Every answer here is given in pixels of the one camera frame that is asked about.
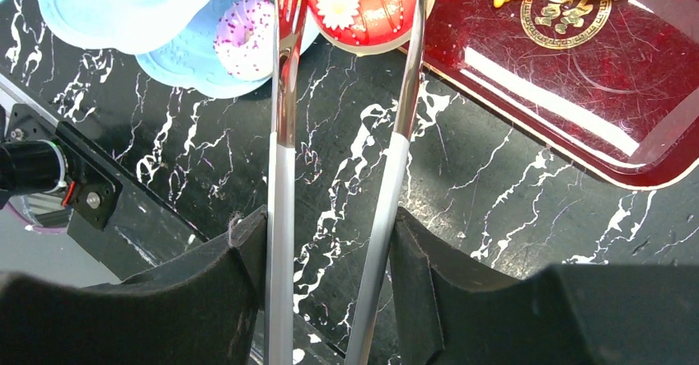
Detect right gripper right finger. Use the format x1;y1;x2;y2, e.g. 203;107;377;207
390;208;698;364

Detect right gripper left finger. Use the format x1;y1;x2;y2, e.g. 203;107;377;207
1;207;267;364

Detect purple glazed donut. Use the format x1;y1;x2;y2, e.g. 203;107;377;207
213;0;276;81

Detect red rectangular tray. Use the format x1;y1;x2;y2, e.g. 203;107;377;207
425;0;698;190

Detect blue three-tier cake stand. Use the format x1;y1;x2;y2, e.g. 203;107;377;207
37;0;271;98

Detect red glazed donut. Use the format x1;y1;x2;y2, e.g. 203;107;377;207
307;0;434;56

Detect silver metal tongs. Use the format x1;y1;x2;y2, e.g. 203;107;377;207
265;0;432;364

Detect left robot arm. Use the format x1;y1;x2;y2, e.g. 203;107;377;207
1;139;68;196

